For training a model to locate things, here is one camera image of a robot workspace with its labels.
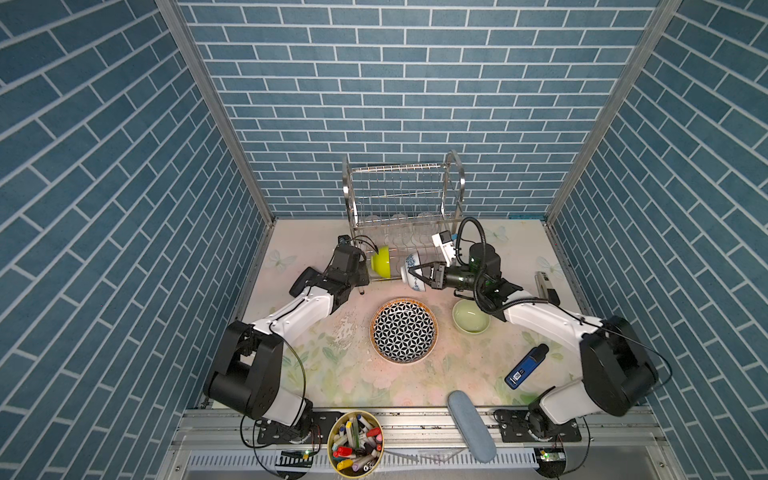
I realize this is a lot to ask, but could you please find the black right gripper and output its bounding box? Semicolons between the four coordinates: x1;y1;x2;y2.
410;261;485;295

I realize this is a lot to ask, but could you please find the blue floral white bowl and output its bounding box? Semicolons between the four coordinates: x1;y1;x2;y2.
401;252;426;292

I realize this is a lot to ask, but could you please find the lime green small bowl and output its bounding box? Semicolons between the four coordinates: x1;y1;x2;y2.
371;246;392;279

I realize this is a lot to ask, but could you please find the pale green small bowl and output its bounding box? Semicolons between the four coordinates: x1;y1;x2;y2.
452;299;490;335

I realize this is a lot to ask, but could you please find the white patterned large bowl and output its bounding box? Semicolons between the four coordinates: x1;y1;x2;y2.
370;298;439;365

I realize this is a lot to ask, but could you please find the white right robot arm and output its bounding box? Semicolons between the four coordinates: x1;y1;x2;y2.
401;243;659;430

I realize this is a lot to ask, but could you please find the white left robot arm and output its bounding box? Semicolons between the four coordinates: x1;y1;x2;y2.
203;235;369;437

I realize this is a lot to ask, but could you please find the steel two-tier dish rack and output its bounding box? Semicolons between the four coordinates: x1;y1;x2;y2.
341;150;466;281

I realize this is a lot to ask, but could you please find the black desk calculator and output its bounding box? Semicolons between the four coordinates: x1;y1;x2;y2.
289;267;322;298

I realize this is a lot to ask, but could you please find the blue card device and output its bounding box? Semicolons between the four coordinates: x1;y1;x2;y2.
504;344;549;390

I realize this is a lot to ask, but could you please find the grey blue oval case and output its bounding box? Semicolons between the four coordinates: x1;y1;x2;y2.
447;390;497;463

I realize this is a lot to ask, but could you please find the yellow tin pen holder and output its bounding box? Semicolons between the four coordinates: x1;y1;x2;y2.
327;411;385;479

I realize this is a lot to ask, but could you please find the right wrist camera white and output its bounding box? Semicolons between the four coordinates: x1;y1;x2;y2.
432;230;458;266

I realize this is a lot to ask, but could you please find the black corrugated cable hose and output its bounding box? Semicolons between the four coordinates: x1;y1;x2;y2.
454;216;523;313

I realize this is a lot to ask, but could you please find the aluminium front rail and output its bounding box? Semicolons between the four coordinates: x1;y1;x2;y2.
158;406;671;479

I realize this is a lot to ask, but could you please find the aluminium corner frame post left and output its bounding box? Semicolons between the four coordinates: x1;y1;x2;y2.
156;0;275;228

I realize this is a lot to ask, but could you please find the aluminium corner frame post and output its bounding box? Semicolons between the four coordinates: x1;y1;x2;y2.
544;0;682;229
156;0;275;228

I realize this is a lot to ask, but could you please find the aluminium corner frame post right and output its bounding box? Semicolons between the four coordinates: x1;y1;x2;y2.
544;0;682;229

